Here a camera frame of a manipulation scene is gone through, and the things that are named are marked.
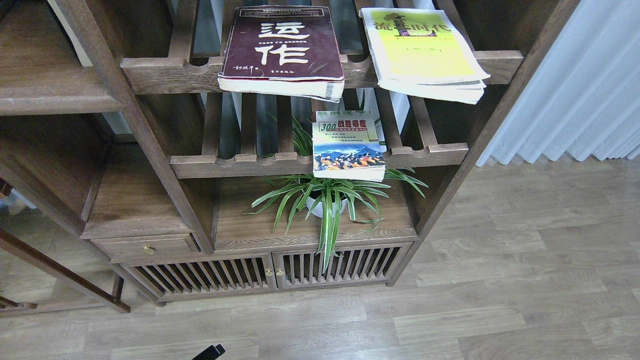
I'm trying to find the brass drawer knob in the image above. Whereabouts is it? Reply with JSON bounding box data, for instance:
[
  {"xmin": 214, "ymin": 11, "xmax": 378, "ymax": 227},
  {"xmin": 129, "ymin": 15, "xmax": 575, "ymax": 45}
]
[{"xmin": 142, "ymin": 244, "xmax": 156, "ymax": 255}]

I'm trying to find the dark red book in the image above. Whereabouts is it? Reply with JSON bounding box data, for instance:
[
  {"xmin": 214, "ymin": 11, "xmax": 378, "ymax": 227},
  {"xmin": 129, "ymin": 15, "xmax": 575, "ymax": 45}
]
[{"xmin": 218, "ymin": 6, "xmax": 345, "ymax": 103}]

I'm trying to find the dark wooden bookshelf unit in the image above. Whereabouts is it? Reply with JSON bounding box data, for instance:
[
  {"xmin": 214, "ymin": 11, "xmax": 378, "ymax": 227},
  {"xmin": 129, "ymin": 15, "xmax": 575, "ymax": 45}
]
[{"xmin": 1, "ymin": 0, "xmax": 579, "ymax": 306}]

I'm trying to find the white plant pot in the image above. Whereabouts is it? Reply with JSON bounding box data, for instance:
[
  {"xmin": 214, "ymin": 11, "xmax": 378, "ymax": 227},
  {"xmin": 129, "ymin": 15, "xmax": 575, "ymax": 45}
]
[{"xmin": 306, "ymin": 190, "xmax": 348, "ymax": 218}]

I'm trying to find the green spider plant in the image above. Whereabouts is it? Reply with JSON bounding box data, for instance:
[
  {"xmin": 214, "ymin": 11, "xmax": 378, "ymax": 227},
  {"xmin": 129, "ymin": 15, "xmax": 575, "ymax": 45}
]
[{"xmin": 251, "ymin": 112, "xmax": 426, "ymax": 272}]

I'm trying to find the yellow green book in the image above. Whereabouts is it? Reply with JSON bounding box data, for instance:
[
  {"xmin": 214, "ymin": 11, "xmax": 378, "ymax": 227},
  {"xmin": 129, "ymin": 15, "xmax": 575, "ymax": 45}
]
[{"xmin": 359, "ymin": 7, "xmax": 489, "ymax": 105}]

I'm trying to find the colourful 300 paperback book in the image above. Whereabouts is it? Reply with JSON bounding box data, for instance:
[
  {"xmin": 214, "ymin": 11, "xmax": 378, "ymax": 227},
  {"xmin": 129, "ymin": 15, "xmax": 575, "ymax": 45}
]
[{"xmin": 312, "ymin": 111, "xmax": 386, "ymax": 182}]

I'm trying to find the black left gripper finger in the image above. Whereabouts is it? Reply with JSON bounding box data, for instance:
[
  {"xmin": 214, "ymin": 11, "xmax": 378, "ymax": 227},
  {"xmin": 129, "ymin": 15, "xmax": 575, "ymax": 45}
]
[{"xmin": 192, "ymin": 344, "xmax": 226, "ymax": 360}]

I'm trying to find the white pleated curtain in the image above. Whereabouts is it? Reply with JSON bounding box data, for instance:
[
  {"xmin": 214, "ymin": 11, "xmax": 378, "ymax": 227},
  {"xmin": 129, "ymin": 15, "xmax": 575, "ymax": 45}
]
[{"xmin": 476, "ymin": 0, "xmax": 640, "ymax": 166}]

